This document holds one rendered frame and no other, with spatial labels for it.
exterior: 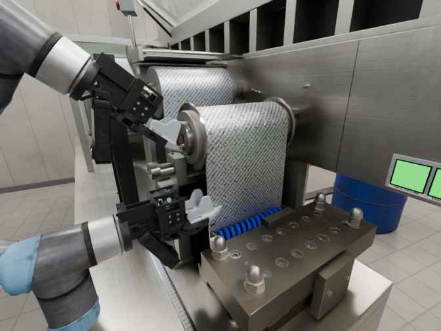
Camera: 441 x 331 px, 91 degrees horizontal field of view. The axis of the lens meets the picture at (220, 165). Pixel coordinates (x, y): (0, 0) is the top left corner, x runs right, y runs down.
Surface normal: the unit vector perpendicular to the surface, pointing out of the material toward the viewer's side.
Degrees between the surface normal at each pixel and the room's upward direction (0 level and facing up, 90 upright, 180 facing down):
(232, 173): 90
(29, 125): 90
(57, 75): 112
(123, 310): 0
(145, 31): 90
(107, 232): 44
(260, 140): 90
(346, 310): 0
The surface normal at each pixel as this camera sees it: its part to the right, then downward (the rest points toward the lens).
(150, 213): 0.54, 0.29
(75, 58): 0.72, -0.16
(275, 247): -0.02, -0.94
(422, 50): -0.85, 0.21
